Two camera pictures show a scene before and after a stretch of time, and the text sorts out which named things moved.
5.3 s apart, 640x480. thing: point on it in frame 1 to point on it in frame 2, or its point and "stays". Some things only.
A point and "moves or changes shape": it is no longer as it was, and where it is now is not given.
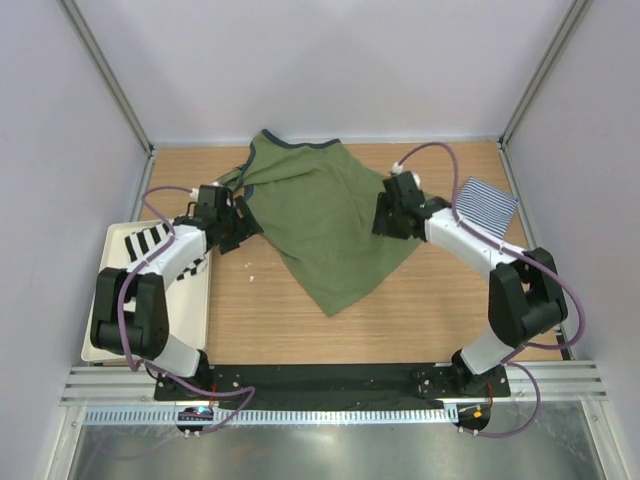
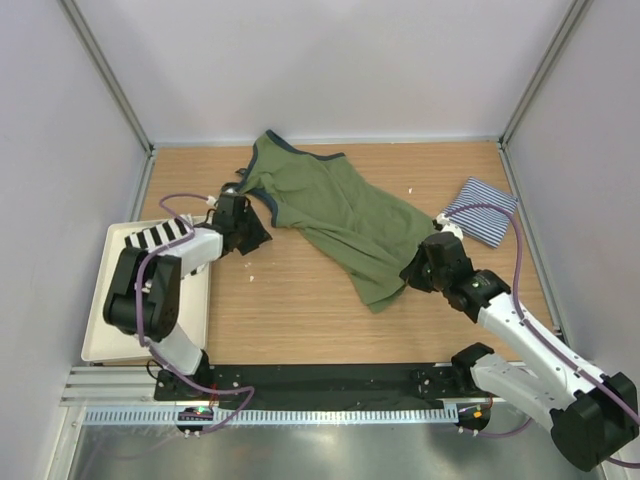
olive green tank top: x=316 y=202 moves or changes shape
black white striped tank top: x=139 y=243 stays
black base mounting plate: x=335 y=382 stays
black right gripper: x=381 y=225 to x=411 y=274
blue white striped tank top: x=486 y=206 stays
